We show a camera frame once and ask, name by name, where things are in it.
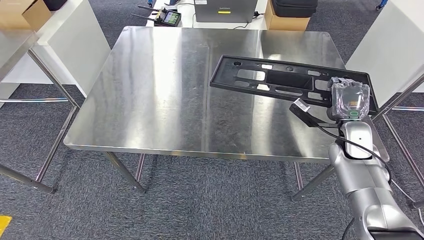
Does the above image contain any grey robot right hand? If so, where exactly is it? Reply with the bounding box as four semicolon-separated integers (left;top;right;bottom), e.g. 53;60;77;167
326;76;371;122

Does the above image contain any long black plastic part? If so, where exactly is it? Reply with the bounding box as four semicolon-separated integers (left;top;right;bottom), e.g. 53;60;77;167
209;54;380;115

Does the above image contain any steel workbench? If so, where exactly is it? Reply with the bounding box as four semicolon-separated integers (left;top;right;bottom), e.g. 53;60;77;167
370;71;424;210
0;29;81;195
62;25;390;203

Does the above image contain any brown cardboard box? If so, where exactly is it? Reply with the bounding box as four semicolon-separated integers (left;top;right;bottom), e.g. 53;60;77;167
264;0;312;32
0;0;53;32

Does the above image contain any black carrying case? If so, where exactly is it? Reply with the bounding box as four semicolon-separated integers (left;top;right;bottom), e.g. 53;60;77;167
270;0;319;18

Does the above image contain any grey laptop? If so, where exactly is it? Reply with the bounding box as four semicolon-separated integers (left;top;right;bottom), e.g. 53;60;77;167
193;0;259;24

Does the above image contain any remote controller with screen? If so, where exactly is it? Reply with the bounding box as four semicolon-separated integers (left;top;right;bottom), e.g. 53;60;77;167
130;4;182;27

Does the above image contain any black pouch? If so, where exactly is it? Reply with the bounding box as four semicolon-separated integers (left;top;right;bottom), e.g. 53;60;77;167
43;0;69;11

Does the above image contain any yellow floor tape square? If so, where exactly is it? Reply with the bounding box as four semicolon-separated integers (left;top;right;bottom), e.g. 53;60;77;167
0;215;13;235

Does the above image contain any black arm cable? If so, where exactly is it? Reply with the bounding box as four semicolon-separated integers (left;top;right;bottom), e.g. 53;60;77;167
312;123;394;186

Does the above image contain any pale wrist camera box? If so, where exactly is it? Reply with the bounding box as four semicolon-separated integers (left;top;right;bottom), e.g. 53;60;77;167
293;97;312;114

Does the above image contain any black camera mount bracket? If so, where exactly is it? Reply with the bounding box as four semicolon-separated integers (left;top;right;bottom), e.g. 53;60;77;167
288;103;342;129

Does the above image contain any black desk cable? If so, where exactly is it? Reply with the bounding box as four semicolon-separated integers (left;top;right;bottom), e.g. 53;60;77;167
231;10;266;30

